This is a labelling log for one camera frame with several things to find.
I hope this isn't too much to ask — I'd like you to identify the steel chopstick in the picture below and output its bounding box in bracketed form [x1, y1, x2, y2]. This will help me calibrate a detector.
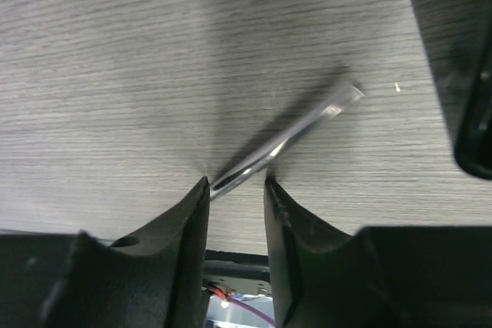
[210, 81, 364, 200]

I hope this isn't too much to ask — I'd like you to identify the black utensil tray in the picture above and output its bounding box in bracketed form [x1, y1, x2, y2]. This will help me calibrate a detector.
[411, 0, 491, 181]

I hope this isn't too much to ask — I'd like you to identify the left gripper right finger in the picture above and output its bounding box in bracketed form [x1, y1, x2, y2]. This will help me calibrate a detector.
[264, 178, 491, 327]

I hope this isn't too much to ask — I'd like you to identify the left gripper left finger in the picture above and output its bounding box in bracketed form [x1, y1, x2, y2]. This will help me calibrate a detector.
[1, 178, 210, 327]

